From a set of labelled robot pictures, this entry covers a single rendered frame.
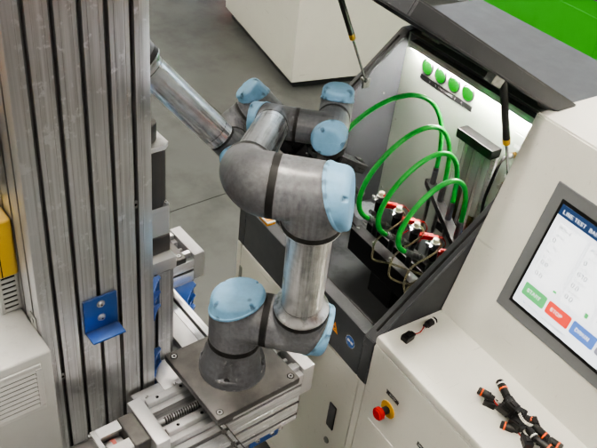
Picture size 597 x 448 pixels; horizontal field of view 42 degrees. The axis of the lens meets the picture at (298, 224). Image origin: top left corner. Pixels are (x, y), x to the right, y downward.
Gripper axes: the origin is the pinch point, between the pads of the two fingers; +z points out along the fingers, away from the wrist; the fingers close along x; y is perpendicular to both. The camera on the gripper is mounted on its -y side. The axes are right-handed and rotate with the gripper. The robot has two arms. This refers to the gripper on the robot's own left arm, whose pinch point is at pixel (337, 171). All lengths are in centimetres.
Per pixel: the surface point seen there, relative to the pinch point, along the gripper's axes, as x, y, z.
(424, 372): 47, 17, 33
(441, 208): 1.5, -14.4, 31.2
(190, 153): -226, 60, 44
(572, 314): 60, -18, 37
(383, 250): 1.4, 6.0, 28.6
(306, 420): 1, 61, 57
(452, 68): -11.8, -43.8, 6.9
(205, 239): -150, 74, 55
